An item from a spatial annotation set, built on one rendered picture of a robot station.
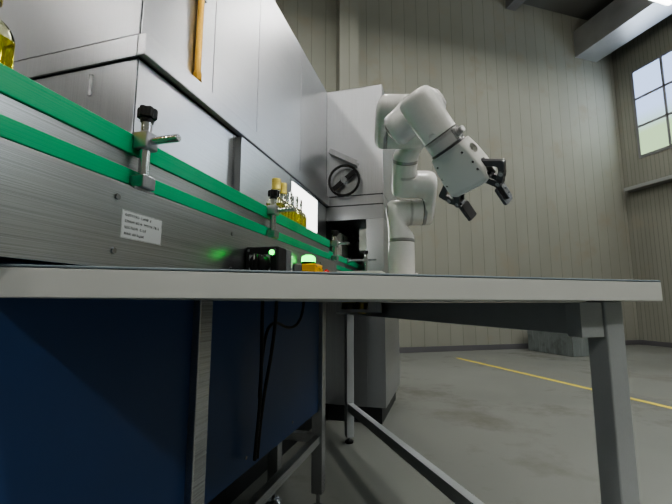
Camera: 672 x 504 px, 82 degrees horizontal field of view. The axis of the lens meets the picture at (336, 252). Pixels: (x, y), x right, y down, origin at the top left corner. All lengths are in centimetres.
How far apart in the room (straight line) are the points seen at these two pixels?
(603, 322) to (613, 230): 789
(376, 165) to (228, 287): 214
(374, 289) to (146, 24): 99
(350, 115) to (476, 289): 224
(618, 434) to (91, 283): 81
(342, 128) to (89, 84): 175
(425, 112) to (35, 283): 69
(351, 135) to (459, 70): 502
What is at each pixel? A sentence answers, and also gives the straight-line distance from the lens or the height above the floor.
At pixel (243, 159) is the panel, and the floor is 124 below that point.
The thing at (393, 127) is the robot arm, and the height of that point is 110.
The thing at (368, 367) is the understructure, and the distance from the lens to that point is 245.
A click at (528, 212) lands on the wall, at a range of 738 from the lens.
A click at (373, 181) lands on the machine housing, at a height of 148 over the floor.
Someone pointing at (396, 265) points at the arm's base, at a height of 84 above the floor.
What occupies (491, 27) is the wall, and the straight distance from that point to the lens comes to 839.
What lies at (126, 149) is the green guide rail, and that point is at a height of 94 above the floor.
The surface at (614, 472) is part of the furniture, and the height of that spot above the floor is 43.
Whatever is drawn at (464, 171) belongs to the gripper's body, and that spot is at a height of 98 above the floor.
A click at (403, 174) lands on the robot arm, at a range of 135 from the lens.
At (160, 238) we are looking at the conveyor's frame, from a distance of 67.
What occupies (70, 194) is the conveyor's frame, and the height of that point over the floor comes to 84.
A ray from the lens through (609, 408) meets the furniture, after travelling 85.
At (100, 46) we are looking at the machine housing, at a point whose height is 138.
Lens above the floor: 71
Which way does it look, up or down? 8 degrees up
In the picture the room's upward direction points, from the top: straight up
